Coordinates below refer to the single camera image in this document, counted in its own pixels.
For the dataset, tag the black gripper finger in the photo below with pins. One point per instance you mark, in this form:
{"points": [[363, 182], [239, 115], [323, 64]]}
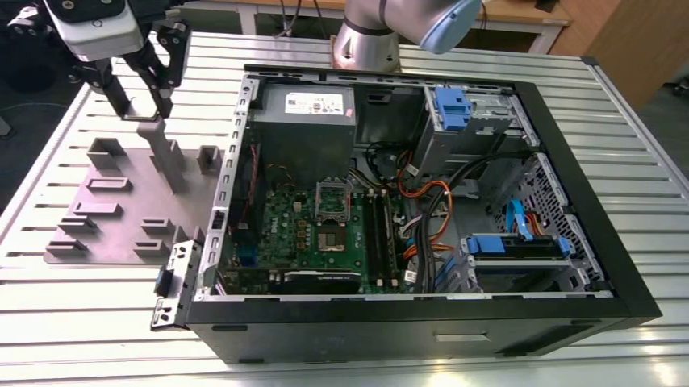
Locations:
{"points": [[164, 102], [117, 101]]}

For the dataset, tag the grey power supply unit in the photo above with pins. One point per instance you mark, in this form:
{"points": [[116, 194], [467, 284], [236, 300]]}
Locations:
{"points": [[300, 137]]}

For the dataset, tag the grey parts rack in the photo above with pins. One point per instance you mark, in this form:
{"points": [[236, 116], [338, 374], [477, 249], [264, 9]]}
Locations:
{"points": [[115, 242]]}

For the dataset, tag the white four-pin power socket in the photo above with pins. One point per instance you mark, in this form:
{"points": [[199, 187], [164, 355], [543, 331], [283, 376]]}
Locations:
{"points": [[296, 206]]}

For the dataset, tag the green motherboard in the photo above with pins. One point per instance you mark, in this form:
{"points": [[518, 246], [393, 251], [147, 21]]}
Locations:
{"points": [[282, 246]]}

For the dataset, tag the dark blue video connector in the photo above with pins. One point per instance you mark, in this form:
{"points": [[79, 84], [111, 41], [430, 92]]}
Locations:
{"points": [[164, 282]]}

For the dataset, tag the black graphics card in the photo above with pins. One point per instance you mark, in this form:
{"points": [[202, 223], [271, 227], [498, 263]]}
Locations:
{"points": [[323, 280]]}

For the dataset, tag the blue plastic drive latch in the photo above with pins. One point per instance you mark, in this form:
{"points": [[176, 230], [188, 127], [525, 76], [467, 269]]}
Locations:
{"points": [[451, 106]]}

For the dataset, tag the grey metal drive cage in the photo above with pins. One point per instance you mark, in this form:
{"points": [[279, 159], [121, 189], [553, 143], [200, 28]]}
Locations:
{"points": [[451, 143]]}

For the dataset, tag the hard disk in blue carrier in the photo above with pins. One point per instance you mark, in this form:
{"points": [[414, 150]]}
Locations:
{"points": [[486, 246]]}

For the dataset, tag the black PC case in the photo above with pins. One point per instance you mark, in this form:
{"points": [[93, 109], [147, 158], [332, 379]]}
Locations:
{"points": [[377, 334]]}

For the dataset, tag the small black box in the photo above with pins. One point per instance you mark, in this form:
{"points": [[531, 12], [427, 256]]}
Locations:
{"points": [[546, 5]]}

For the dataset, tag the perforated metal disk cage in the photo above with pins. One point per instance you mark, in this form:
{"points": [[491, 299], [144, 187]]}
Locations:
{"points": [[543, 189]]}

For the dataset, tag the brown wooden cabinet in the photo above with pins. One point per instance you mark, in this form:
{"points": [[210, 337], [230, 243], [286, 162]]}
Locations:
{"points": [[634, 40]]}

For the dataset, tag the black chair base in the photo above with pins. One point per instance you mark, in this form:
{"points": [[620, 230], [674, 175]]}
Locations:
{"points": [[682, 86]]}

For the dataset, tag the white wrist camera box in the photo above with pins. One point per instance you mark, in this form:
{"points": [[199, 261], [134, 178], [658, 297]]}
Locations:
{"points": [[101, 36]]}

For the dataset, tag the metal expansion bracket cover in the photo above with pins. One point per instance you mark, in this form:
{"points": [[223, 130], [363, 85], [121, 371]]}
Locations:
{"points": [[186, 258]]}

